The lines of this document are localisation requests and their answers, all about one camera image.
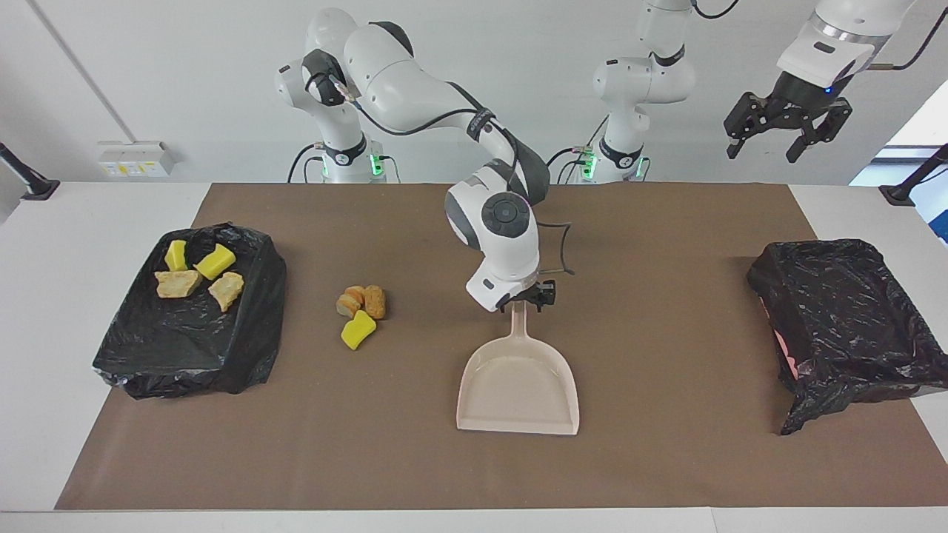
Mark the pale croissant bread piece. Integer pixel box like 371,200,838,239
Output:
207,272,245,312

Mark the pink plastic bin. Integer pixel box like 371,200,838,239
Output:
772,328,799,380

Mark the small striped bread roll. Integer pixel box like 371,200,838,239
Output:
336,286,366,320

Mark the orange striped croissant bread piece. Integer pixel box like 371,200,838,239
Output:
154,270,202,299

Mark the yellow curved sponge piece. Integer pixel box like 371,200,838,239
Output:
341,310,377,351

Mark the yellow notched sponge piece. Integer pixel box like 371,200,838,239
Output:
194,244,237,281

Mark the black base power cable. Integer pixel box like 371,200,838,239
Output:
287,143,327,184
547,115,610,184

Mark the beige plastic dustpan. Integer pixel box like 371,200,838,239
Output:
455,300,581,436

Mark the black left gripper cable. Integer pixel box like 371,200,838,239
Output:
692,0,935,72

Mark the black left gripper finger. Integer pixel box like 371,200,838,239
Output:
787,100,853,164
724,93,770,160

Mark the brown table mat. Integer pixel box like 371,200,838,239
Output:
56,182,948,511

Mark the white wall socket box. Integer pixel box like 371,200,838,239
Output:
99,141,176,178

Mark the black plastic trash bag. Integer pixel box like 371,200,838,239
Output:
746,238,948,436
93,223,287,400

